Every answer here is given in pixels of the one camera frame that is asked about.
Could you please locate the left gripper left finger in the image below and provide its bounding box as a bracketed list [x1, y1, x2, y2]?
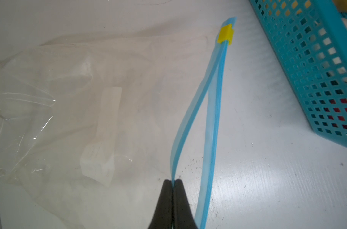
[148, 179, 173, 229]

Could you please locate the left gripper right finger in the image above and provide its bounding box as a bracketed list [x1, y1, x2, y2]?
[173, 179, 198, 229]

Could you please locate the clear zip top bag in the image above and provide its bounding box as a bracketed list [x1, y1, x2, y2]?
[0, 18, 236, 229]

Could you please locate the teal plastic basket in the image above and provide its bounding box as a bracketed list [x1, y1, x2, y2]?
[250, 0, 347, 147]

